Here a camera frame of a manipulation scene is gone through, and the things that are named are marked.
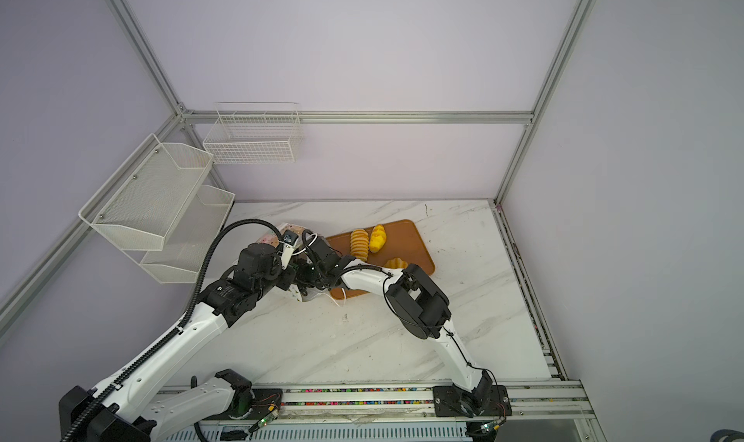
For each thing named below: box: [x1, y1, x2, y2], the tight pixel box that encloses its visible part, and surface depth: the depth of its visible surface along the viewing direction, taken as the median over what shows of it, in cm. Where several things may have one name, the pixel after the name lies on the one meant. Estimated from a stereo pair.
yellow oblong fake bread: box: [369, 223, 387, 253], surface depth 106 cm
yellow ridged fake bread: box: [349, 228, 370, 262], surface depth 106 cm
